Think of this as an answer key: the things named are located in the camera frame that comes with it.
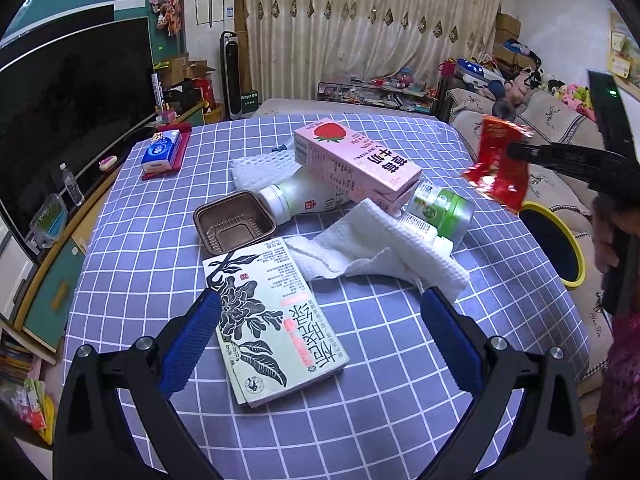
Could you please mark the black tower fan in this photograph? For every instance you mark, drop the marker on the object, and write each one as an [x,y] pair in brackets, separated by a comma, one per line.
[235,75]

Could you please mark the red snack packet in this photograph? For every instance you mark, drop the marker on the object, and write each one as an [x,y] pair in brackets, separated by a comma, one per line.
[495,170]

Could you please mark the tall white box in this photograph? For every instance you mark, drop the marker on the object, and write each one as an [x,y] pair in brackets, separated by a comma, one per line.
[157,95]

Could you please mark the clear plastic bag with greens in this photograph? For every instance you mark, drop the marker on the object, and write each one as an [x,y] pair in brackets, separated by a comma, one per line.
[47,220]

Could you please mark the open cardboard boxes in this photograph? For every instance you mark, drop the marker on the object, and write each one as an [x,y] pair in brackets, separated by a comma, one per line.
[182,67]

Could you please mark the white foam fruit net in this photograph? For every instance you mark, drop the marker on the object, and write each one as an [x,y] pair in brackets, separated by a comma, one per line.
[260,167]

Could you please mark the red bag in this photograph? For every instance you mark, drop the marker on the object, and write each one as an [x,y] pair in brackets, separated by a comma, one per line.
[204,92]

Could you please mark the framed wall picture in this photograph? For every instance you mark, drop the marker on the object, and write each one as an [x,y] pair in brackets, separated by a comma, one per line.
[622,55]

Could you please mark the green floral tea carton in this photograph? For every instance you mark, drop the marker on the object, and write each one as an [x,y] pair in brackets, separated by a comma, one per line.
[270,320]

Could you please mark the white plastic milk bottle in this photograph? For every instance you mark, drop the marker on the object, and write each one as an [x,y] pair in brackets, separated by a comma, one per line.
[300,195]

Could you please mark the white cloth towel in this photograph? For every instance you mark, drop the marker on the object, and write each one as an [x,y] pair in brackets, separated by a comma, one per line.
[370,240]

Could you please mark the beige patterned curtain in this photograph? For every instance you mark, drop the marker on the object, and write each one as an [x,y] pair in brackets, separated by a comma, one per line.
[375,25]

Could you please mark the pile of children's books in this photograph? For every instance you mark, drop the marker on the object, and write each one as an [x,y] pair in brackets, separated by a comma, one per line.
[30,400]

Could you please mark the black television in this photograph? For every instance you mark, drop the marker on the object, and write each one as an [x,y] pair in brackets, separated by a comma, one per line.
[60,110]

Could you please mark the pink strawberry milk carton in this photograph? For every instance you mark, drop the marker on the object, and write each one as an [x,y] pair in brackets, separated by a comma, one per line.
[350,160]

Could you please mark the person's right hand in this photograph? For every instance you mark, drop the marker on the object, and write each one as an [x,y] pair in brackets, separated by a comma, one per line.
[605,240]

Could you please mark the pink small toy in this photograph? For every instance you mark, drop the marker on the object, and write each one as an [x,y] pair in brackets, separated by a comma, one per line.
[108,163]

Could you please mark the stacked cardboard boxes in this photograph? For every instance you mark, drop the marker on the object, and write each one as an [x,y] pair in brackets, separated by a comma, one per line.
[507,35]

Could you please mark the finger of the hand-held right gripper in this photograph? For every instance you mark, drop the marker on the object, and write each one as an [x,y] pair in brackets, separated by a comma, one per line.
[560,160]

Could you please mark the white standing air conditioner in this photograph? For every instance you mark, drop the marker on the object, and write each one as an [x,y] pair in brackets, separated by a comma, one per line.
[207,10]

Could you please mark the brown plastic tray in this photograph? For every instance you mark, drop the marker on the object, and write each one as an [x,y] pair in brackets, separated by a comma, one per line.
[235,232]

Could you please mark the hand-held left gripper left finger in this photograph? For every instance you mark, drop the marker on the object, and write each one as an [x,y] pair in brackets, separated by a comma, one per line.
[192,345]

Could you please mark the yellow basket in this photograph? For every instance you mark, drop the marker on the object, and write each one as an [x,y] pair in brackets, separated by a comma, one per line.
[214,114]

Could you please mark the clear water bottle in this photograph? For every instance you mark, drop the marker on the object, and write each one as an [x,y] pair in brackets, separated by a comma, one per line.
[72,187]

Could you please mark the pink pen holder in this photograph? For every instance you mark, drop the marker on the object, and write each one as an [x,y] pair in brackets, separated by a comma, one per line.
[166,115]

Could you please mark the blue star-print bag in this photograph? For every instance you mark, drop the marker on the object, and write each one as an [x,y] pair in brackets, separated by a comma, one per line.
[475,71]

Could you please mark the yellow-rimmed black trash bin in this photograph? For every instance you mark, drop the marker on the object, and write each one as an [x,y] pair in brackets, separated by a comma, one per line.
[550,240]

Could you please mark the beige embroidered sofa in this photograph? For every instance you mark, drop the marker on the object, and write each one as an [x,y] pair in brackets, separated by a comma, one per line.
[550,110]

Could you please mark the blue tissue pack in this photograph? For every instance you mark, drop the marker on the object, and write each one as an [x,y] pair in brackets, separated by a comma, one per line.
[160,150]

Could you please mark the row of toys and books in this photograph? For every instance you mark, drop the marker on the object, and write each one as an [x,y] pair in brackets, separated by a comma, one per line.
[380,92]

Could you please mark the green and yellow TV cabinet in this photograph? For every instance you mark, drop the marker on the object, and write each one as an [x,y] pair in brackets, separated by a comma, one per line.
[50,300]

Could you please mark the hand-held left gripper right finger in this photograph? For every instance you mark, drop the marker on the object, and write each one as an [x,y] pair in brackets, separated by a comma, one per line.
[450,340]

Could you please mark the green-lidded plastic jar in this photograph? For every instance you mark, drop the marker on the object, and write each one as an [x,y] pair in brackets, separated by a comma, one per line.
[445,210]

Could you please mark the pile of plush toys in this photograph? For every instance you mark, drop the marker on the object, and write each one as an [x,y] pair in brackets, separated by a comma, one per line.
[570,92]

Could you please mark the small white bottle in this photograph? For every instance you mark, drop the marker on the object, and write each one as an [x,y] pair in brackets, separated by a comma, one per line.
[425,230]

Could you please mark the person's right forearm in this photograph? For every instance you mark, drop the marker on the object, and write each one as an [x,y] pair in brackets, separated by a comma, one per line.
[622,390]

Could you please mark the hanging artificial flowers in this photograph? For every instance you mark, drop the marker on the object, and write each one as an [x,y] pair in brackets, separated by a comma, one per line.
[167,5]

